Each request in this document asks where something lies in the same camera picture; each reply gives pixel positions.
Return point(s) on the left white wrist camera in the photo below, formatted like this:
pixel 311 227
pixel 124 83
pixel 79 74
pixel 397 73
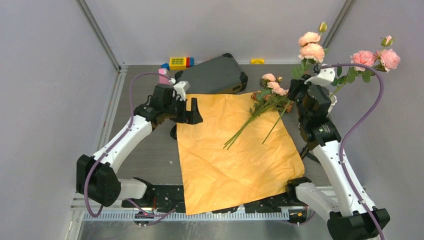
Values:
pixel 180 89

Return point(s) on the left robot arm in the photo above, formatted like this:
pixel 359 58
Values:
pixel 96 175

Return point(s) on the small yellow toy piece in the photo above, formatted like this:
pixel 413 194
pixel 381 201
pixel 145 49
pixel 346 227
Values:
pixel 257 61

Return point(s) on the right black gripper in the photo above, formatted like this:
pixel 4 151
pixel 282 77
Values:
pixel 297 84

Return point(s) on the orange flower bouquet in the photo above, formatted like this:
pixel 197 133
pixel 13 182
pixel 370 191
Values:
pixel 226 162

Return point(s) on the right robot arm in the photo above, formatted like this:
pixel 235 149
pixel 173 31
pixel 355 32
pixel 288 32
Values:
pixel 353 215

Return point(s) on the peach rose stem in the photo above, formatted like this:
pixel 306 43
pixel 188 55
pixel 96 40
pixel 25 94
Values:
pixel 311 52

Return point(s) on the yellow toy block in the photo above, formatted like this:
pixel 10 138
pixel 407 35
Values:
pixel 177 63

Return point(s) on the remaining flower bunch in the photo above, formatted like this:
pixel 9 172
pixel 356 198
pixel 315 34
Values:
pixel 272 97

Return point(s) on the red blue toy block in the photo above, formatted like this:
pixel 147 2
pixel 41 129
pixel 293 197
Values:
pixel 189 62

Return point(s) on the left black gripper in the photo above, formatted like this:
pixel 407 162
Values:
pixel 193 117

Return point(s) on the pink rose stem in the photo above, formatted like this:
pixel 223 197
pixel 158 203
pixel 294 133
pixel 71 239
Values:
pixel 366 63

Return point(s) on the white ribbed vase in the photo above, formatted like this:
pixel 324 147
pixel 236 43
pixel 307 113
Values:
pixel 333 100

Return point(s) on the dark grey hard case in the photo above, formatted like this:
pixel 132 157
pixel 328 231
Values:
pixel 219 75

